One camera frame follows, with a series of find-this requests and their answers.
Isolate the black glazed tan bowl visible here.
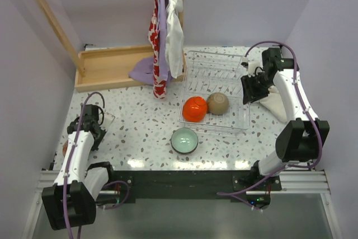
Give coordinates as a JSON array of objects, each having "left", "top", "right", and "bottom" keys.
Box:
[{"left": 206, "top": 92, "right": 229, "bottom": 115}]

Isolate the white wire dish rack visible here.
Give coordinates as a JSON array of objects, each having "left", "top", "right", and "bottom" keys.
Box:
[{"left": 178, "top": 50, "right": 251, "bottom": 135}]

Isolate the orange plastic bowl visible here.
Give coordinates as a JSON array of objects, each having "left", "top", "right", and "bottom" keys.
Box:
[{"left": 182, "top": 96, "right": 208, "bottom": 123}]

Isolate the red blue patterned bowl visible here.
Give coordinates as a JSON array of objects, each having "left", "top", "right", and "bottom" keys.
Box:
[{"left": 62, "top": 140, "right": 68, "bottom": 157}]

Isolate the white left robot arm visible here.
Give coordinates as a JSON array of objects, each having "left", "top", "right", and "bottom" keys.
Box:
[{"left": 41, "top": 105, "right": 114, "bottom": 231}]

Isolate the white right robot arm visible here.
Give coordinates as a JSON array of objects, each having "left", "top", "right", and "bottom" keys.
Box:
[{"left": 241, "top": 48, "right": 330, "bottom": 189}]

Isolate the cream cloth on table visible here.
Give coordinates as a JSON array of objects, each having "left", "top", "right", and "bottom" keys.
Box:
[{"left": 259, "top": 86, "right": 287, "bottom": 123}]

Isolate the wooden tray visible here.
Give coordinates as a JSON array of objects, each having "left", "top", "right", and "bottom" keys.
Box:
[{"left": 74, "top": 45, "right": 188, "bottom": 93}]

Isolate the purple cloth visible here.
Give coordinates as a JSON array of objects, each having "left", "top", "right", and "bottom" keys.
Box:
[{"left": 129, "top": 0, "right": 171, "bottom": 88}]

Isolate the red and white patterned cloth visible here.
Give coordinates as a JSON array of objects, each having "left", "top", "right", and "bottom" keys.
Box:
[{"left": 148, "top": 0, "right": 169, "bottom": 99}]

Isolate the green glazed ceramic bowl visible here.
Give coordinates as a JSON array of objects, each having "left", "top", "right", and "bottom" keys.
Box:
[{"left": 171, "top": 128, "right": 199, "bottom": 154}]

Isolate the white hanging cloth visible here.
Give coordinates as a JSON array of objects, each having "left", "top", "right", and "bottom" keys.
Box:
[{"left": 165, "top": 0, "right": 184, "bottom": 78}]

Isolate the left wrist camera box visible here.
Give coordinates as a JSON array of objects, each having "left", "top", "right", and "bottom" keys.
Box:
[{"left": 101, "top": 113, "right": 116, "bottom": 130}]

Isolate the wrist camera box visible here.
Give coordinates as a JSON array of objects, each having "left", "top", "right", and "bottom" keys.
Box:
[
  {"left": 101, "top": 113, "right": 116, "bottom": 130},
  {"left": 241, "top": 57, "right": 261, "bottom": 76}
]

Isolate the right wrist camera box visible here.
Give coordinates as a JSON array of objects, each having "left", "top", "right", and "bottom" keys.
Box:
[{"left": 241, "top": 57, "right": 261, "bottom": 76}]

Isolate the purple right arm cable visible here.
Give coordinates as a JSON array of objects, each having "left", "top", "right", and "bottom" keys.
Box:
[{"left": 216, "top": 40, "right": 322, "bottom": 203}]

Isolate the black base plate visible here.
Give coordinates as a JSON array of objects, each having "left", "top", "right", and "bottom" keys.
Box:
[{"left": 83, "top": 167, "right": 282, "bottom": 210}]

